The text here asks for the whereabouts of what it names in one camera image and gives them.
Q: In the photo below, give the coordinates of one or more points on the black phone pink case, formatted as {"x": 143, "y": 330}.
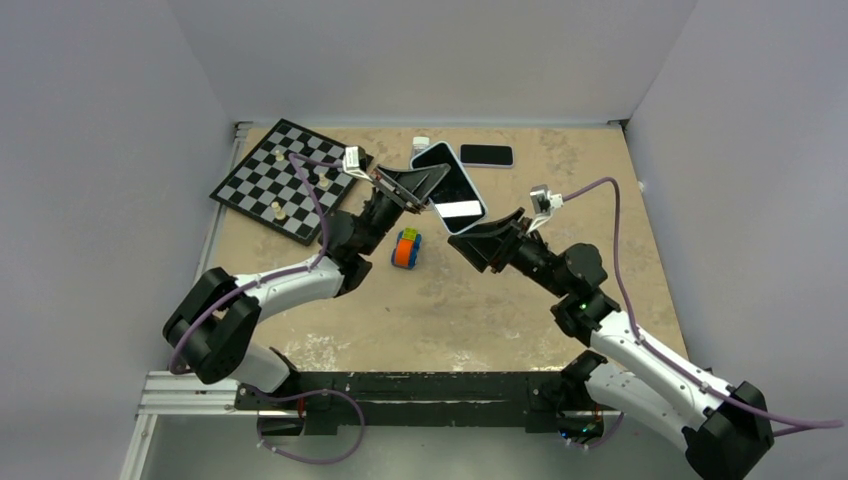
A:
{"x": 486, "y": 155}

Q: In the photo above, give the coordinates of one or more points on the cream chess pawn front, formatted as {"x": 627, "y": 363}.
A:
{"x": 279, "y": 213}

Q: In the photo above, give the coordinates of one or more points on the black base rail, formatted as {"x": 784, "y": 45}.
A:
{"x": 318, "y": 403}

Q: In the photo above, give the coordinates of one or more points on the black white chessboard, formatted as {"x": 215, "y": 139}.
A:
{"x": 259, "y": 179}

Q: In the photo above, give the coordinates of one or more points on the white metronome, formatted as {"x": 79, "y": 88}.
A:
{"x": 420, "y": 143}

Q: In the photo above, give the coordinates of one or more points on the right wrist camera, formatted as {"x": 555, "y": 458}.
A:
{"x": 544, "y": 203}

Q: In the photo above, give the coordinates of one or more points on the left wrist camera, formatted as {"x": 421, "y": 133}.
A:
{"x": 354, "y": 163}

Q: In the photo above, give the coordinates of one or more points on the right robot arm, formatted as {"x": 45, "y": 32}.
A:
{"x": 708, "y": 419}

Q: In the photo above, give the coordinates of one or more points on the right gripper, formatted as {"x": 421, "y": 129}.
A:
{"x": 482, "y": 246}

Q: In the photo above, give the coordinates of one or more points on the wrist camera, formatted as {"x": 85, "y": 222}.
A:
{"x": 544, "y": 203}
{"x": 354, "y": 163}

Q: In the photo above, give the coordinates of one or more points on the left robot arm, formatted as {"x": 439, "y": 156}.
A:
{"x": 211, "y": 331}

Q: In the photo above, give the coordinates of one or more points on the light blue phone case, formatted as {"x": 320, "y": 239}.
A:
{"x": 416, "y": 159}

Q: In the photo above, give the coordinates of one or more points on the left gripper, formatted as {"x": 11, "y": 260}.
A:
{"x": 412, "y": 186}

